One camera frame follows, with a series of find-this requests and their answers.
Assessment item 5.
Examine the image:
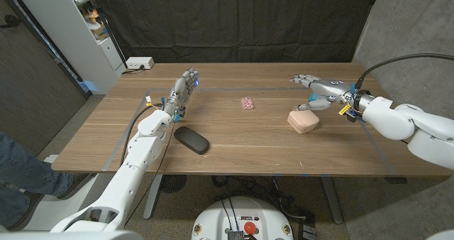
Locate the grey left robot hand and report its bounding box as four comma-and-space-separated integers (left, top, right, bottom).
163, 69, 199, 119

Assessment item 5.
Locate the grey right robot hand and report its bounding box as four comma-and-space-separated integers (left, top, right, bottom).
289, 74, 355, 112

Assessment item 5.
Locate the pink jewelry box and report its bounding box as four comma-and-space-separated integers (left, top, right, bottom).
287, 108, 320, 135

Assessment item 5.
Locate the black glasses case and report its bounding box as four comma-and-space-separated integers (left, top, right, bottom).
173, 126, 210, 156

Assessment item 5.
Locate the white power strip box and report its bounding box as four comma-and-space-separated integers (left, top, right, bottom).
126, 56, 155, 70

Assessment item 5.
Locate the cardboard box on shelf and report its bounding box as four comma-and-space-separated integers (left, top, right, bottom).
90, 23, 109, 40

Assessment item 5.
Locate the black backdrop curtain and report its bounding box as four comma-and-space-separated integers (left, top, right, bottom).
90, 0, 380, 64

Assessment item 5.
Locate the black round floor fan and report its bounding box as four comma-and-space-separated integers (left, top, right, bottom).
159, 175, 188, 194

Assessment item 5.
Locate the grey table leg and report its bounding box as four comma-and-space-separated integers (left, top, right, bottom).
143, 174, 163, 220
321, 175, 344, 225

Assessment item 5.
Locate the yellow toy on shelf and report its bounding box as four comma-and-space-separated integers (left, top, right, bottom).
84, 9, 100, 23

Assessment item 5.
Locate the white robot torso base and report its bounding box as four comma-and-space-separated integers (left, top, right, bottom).
191, 196, 294, 240

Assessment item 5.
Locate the white shelf cabinet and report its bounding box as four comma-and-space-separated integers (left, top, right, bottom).
10, 0, 127, 95

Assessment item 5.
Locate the white floor platform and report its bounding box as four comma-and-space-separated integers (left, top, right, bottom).
21, 153, 106, 231

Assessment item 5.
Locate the person leg in jeans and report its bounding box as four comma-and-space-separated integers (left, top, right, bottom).
0, 133, 92, 232

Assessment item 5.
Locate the white robot chest shell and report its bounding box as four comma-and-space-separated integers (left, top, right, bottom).
0, 230, 143, 240

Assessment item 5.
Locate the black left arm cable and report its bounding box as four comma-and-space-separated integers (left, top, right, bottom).
120, 103, 164, 166

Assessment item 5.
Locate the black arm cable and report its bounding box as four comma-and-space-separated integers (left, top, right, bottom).
355, 53, 454, 90
120, 103, 164, 166

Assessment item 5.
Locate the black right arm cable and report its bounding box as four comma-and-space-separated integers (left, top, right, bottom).
355, 53, 454, 90

